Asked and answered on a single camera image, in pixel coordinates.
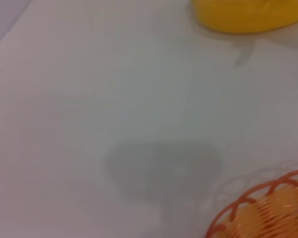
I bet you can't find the orange woven plastic basket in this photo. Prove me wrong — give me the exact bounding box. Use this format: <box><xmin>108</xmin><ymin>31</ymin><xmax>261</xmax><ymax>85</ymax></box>
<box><xmin>205</xmin><ymin>168</ymin><xmax>298</xmax><ymax>238</ymax></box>

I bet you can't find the yellow banana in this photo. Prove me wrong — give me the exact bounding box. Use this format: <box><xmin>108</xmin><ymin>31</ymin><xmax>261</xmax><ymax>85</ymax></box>
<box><xmin>190</xmin><ymin>0</ymin><xmax>298</xmax><ymax>33</ymax></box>

